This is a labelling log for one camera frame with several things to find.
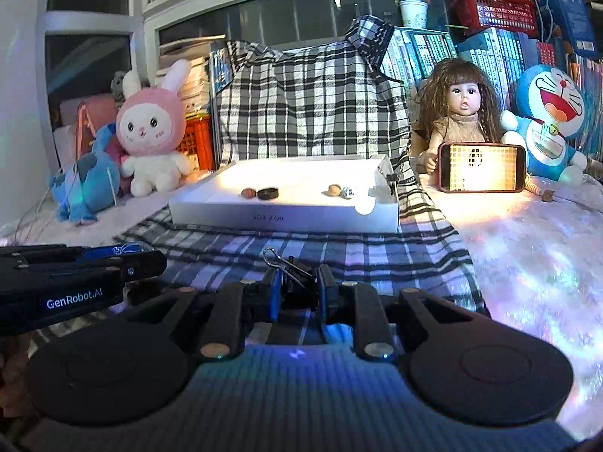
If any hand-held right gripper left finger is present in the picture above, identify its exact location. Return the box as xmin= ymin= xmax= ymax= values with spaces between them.
xmin=125 ymin=266 xmax=286 ymax=362

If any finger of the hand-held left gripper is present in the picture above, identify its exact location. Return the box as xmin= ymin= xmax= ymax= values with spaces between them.
xmin=0 ymin=250 xmax=168 ymax=293
xmin=0 ymin=244 xmax=124 ymax=268

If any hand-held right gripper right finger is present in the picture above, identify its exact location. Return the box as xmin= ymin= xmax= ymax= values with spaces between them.
xmin=315 ymin=264 xmax=476 ymax=363

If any clear round lid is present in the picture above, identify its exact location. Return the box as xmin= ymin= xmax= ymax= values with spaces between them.
xmin=110 ymin=241 xmax=154 ymax=257

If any white shallow cardboard box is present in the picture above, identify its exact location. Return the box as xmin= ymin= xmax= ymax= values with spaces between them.
xmin=168 ymin=153 xmax=401 ymax=234

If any blue plush toy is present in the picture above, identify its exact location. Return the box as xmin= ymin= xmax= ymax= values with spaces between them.
xmin=49 ymin=122 xmax=124 ymax=226

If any pink handbag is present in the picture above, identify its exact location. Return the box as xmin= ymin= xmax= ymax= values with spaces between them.
xmin=74 ymin=95 xmax=118 ymax=161

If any pink white rabbit plush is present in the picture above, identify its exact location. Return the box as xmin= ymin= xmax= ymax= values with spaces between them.
xmin=115 ymin=59 xmax=196 ymax=197

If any red plastic crate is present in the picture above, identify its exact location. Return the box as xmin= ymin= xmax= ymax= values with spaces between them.
xmin=181 ymin=115 xmax=215 ymax=173

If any black white plaid cloth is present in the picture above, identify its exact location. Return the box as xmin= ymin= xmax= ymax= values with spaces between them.
xmin=28 ymin=15 xmax=488 ymax=347

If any grey fuzzy toy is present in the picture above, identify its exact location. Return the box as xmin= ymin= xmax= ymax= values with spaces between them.
xmin=110 ymin=72 xmax=130 ymax=102

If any smartphone in red case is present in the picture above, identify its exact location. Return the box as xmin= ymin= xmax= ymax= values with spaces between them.
xmin=437 ymin=141 xmax=527 ymax=194

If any stack of white books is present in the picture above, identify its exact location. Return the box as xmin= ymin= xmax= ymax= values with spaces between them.
xmin=155 ymin=38 xmax=227 ymax=121

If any long-haired baby doll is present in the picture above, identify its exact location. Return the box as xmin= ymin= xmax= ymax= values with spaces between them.
xmin=410 ymin=59 xmax=507 ymax=175

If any row of blue books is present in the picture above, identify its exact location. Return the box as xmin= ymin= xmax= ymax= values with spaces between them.
xmin=377 ymin=26 xmax=603 ymax=156

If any white paper cup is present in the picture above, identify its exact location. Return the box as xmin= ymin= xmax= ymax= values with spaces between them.
xmin=398 ymin=0 xmax=429 ymax=30

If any blue robot cat plush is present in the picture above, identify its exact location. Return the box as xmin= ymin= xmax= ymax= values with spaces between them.
xmin=500 ymin=64 xmax=589 ymax=185

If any red mesh basket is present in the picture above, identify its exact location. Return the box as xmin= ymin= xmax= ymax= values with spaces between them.
xmin=452 ymin=0 xmax=539 ymax=37

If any blue cardboard box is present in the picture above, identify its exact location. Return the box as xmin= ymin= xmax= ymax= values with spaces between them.
xmin=549 ymin=0 xmax=600 ymax=60

